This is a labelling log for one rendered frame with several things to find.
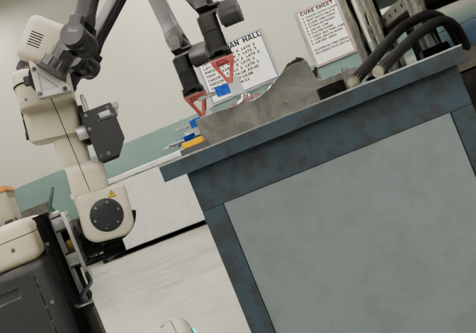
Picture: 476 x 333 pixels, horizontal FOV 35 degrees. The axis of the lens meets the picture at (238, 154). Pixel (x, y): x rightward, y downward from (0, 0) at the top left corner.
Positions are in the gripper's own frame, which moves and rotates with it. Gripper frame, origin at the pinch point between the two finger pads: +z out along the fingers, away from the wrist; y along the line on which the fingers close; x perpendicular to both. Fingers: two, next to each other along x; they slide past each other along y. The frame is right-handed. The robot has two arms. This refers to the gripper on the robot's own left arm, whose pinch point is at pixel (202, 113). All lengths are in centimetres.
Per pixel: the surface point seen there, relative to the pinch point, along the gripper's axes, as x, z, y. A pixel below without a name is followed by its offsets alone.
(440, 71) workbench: -56, 15, -79
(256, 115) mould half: -15.9, 7.5, -19.0
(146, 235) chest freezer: 158, 76, 653
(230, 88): -11.9, -1.9, -31.9
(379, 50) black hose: -53, 4, -39
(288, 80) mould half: -28.6, 1.3, -19.0
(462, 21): -99, 2, 36
